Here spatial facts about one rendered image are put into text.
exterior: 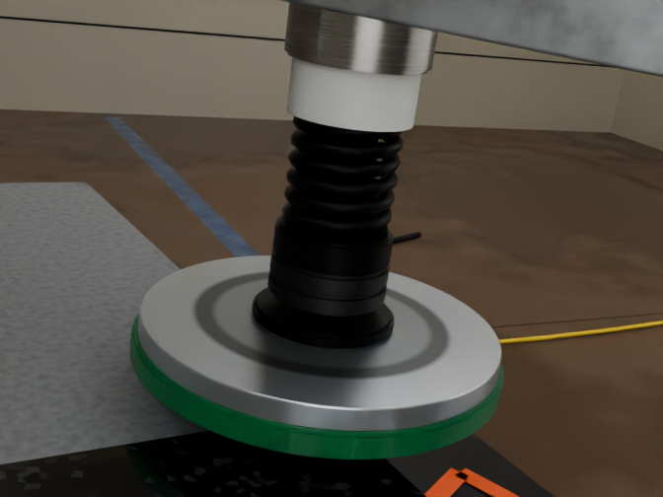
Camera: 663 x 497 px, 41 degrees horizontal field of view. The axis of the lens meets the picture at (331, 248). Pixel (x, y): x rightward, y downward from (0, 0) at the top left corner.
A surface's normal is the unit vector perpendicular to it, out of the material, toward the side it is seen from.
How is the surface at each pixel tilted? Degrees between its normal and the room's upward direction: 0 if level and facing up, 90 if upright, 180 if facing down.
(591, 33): 90
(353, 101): 90
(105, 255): 0
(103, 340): 0
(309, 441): 90
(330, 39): 90
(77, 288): 0
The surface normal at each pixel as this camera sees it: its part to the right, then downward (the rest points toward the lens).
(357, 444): 0.14, 0.33
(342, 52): -0.18, 0.29
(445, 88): 0.42, 0.34
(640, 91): -0.90, 0.03
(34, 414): 0.13, -0.94
